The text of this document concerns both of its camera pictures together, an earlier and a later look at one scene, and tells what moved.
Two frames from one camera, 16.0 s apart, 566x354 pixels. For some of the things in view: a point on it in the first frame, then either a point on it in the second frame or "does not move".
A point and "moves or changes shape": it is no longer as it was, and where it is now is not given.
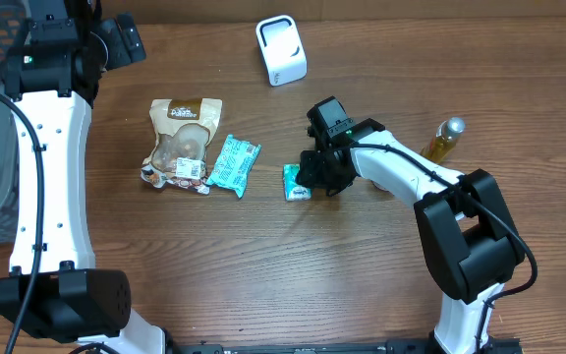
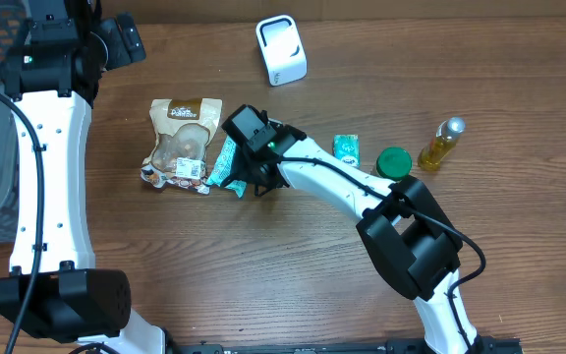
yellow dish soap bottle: x=447 y=134 does not move
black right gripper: x=315 y=179 to x=246 y=173
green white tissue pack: x=293 y=191 moves or changes shape
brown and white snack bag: x=184 y=126 does not move
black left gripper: x=129 y=37 does not move
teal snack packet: x=234 y=164 does not move
